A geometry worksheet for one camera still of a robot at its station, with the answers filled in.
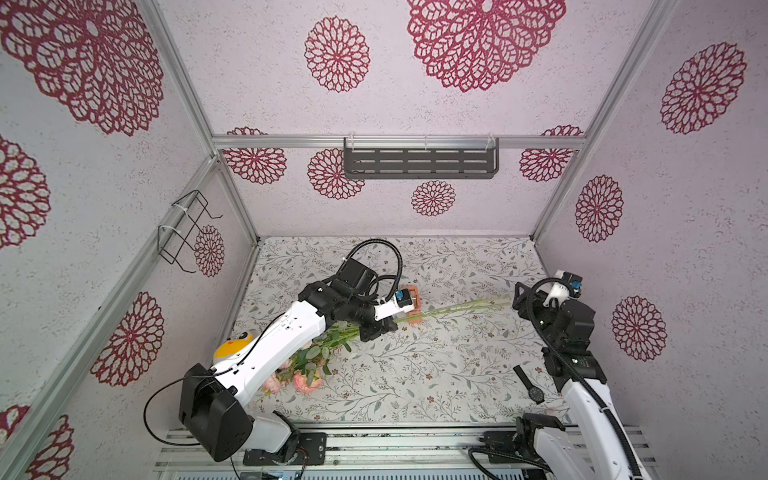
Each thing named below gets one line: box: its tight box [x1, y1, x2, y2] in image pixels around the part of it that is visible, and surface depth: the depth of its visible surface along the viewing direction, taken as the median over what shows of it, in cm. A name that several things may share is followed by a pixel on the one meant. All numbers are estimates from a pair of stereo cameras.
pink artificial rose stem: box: [290, 324, 360, 394], surface depth 73 cm
